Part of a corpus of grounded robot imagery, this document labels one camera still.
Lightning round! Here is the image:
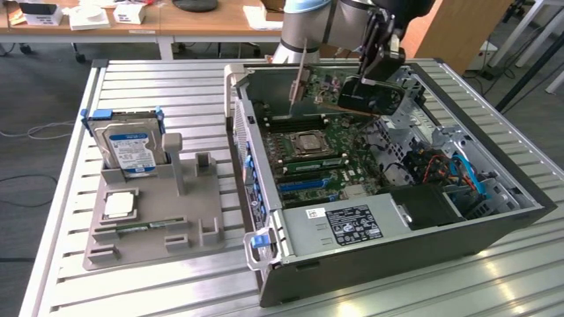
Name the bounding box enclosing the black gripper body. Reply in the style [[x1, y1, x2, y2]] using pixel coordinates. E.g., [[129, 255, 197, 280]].
[[374, 0, 438, 31]]

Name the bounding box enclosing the silver disk bay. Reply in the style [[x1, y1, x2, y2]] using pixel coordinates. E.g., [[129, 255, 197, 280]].
[[441, 127, 546, 221]]

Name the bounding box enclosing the black expansion slot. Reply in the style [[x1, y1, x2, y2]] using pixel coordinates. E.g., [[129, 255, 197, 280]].
[[282, 193, 339, 203]]

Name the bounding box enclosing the blue wire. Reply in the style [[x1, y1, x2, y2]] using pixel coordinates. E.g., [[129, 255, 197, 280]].
[[451, 153, 493, 201]]

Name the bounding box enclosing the hard disk blue caddy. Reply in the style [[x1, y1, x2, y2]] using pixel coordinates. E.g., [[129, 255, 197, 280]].
[[81, 105, 167, 179]]

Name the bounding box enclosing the brown cardboard box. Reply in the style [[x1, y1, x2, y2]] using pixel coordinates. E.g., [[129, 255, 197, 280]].
[[259, 0, 289, 15]]

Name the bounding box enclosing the blue expansion slot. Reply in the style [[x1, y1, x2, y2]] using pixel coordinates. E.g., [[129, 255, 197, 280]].
[[278, 178, 334, 193]]

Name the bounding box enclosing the green motherboard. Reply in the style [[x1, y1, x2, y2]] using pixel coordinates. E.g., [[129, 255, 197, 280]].
[[259, 112, 398, 211]]

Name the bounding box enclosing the wooden cabinet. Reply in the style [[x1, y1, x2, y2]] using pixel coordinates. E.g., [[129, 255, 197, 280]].
[[403, 0, 515, 75]]

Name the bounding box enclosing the black open PC case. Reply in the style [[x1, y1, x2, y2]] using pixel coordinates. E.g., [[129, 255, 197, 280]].
[[223, 59, 559, 310]]

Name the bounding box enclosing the white box black lid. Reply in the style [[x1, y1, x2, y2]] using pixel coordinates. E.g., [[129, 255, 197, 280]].
[[21, 3, 63, 26]]

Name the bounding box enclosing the grey power supply unit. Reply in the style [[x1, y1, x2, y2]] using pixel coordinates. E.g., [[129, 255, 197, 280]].
[[282, 193, 414, 258]]

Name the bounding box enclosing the grey parts rack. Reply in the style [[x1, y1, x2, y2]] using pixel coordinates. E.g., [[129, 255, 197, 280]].
[[82, 131, 229, 272]]

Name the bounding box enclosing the black fan shroud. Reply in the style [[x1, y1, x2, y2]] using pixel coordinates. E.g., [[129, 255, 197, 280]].
[[390, 184, 469, 232]]

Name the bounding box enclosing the white device red dot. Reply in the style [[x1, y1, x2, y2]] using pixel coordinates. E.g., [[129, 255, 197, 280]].
[[467, 40, 501, 72]]

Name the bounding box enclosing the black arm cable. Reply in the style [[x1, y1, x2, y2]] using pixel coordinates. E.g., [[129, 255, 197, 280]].
[[302, 0, 333, 69]]

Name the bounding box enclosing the black slanted pole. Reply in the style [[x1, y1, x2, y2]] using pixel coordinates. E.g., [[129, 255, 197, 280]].
[[494, 39, 564, 112]]

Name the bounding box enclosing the red wire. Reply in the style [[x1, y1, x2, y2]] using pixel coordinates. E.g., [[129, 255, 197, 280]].
[[421, 155, 446, 184]]

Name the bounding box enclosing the silver CPU chip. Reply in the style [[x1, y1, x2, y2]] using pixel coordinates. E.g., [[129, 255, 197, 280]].
[[105, 194, 137, 219]]

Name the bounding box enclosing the black RAM slot bank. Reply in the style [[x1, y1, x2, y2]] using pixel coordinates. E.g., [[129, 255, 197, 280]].
[[265, 114, 330, 133]]

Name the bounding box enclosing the CPU socket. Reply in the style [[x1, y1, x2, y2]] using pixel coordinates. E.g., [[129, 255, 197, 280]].
[[289, 130, 339, 159]]

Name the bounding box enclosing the perforated silver drive cage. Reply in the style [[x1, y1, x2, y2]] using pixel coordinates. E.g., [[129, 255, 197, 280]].
[[374, 94, 443, 166]]

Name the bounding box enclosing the black round object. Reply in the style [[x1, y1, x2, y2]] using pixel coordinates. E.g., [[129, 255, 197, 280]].
[[171, 0, 221, 13]]

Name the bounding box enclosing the white square box round top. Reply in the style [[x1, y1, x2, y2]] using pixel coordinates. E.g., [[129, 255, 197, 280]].
[[69, 5, 111, 32]]

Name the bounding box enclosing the graphics card black shroud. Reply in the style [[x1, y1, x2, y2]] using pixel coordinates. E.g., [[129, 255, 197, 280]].
[[287, 63, 407, 117]]

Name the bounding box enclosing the grey floor cable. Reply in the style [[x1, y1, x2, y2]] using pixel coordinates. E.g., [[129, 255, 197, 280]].
[[0, 120, 79, 140]]

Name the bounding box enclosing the wooden desk white frame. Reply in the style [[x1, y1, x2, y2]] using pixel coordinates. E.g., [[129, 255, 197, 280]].
[[0, 0, 177, 61], [158, 0, 405, 61]]

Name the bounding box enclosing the white paper stack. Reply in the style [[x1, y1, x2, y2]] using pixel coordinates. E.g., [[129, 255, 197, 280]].
[[242, 5, 285, 31]]

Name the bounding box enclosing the white table frame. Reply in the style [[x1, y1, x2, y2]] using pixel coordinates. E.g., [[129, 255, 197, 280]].
[[487, 0, 564, 94]]

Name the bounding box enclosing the white box printed label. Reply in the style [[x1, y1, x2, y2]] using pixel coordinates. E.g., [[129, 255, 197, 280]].
[[113, 3, 147, 25]]

